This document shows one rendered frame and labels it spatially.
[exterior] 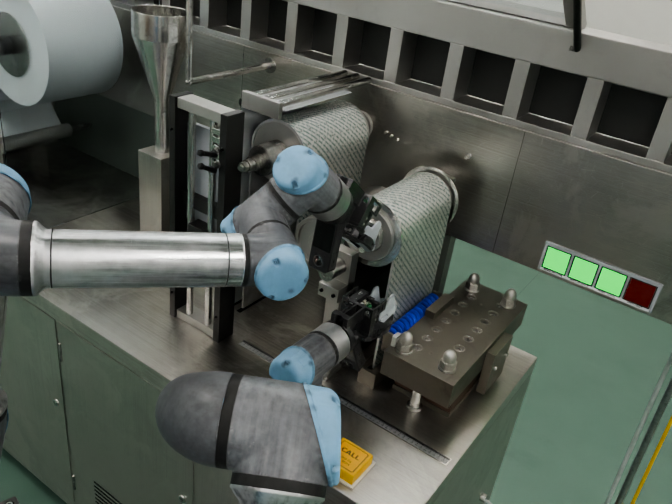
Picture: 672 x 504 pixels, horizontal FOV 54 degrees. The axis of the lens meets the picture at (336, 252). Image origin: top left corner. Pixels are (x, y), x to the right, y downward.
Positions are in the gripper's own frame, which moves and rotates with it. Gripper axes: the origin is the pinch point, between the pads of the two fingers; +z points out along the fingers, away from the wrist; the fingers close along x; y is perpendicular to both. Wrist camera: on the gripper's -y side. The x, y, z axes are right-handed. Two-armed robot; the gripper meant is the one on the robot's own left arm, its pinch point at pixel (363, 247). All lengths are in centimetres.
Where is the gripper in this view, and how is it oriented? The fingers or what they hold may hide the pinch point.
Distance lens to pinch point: 130.0
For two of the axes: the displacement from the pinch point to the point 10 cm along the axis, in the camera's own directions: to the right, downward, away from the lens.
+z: 3.6, 2.9, 8.9
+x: -8.1, -3.7, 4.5
